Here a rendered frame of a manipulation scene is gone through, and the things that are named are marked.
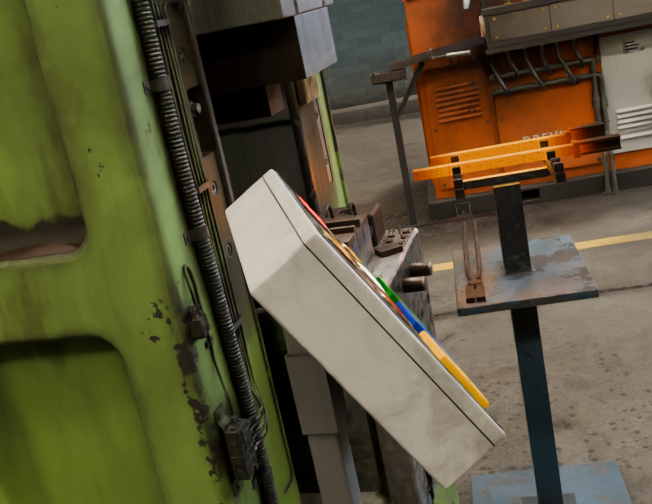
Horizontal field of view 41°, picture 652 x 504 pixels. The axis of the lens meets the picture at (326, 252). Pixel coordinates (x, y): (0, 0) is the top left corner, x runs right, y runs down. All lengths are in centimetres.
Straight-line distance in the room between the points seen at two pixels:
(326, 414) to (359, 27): 818
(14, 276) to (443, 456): 68
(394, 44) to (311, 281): 832
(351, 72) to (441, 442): 834
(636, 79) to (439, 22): 112
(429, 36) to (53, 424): 390
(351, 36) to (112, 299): 796
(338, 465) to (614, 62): 427
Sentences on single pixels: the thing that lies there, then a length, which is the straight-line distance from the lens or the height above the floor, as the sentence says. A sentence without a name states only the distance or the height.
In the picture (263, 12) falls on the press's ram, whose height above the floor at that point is 138.
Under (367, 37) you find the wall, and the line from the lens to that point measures 906.
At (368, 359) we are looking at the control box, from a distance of 79.
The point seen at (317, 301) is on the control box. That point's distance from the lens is 77.
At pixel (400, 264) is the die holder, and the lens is 155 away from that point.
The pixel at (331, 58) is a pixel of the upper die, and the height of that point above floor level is 128.
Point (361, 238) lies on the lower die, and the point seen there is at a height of 97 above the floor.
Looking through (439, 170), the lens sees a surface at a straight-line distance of 201.
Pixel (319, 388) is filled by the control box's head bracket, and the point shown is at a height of 99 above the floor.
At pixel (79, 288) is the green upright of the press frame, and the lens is 123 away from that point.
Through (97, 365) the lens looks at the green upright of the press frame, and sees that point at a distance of 134.
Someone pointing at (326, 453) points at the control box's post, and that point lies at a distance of 101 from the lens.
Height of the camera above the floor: 140
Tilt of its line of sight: 17 degrees down
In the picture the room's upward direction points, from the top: 12 degrees counter-clockwise
